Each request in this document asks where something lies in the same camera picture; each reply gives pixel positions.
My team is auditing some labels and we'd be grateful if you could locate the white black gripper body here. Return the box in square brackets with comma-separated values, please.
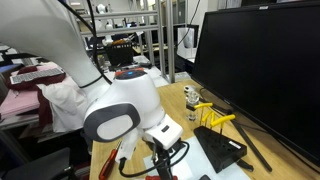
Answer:
[145, 115, 183, 177]

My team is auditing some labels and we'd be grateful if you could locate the red handled screwdriver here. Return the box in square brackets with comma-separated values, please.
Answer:
[99, 143, 120, 180]
[144, 175, 178, 180]

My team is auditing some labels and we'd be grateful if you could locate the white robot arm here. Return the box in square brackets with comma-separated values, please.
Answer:
[0, 0, 183, 180]

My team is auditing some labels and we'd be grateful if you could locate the white paper sheet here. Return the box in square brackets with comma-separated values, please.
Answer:
[143, 135, 252, 180]

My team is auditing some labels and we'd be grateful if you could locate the clear plastic bottle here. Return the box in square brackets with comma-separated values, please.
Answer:
[186, 91, 199, 121]

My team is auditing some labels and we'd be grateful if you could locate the black hex key holder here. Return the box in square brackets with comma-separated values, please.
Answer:
[194, 126, 247, 173]

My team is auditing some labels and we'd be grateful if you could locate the white cloth pile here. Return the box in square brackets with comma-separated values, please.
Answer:
[38, 75, 88, 133]

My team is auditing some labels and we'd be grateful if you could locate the large black monitor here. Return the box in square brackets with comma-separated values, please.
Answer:
[192, 0, 320, 166]

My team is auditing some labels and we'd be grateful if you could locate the yellow T-handle hex key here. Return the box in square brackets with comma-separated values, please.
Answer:
[193, 103, 213, 125]
[210, 114, 236, 130]
[201, 111, 215, 128]

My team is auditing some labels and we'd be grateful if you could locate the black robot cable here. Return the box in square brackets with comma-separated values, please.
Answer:
[118, 140, 190, 178]

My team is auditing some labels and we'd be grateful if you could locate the aluminium frame rack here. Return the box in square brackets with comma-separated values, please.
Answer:
[66, 0, 188, 84]

